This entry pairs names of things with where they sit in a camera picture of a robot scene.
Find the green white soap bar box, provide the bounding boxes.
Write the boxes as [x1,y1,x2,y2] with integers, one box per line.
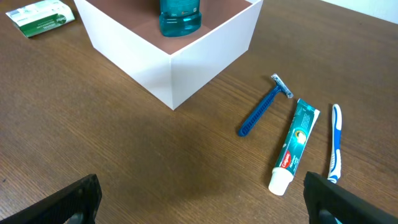
[6,0,75,38]

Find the blue disposable razor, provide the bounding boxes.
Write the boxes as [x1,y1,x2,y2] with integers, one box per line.
[238,73,294,137]

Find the blue white toothbrush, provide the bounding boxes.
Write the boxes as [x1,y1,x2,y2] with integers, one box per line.
[327,104,343,184]

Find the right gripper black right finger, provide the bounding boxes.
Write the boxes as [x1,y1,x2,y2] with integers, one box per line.
[303,172,397,224]

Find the white open cardboard box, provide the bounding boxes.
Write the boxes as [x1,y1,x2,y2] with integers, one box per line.
[75,0,263,110]

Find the teal mouthwash bottle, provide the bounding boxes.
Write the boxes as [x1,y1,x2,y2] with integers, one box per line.
[159,0,201,37]

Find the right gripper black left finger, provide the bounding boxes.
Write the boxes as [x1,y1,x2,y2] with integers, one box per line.
[1,174,102,224]

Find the teal toothpaste tube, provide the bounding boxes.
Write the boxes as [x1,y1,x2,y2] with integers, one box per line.
[268,99,320,196]

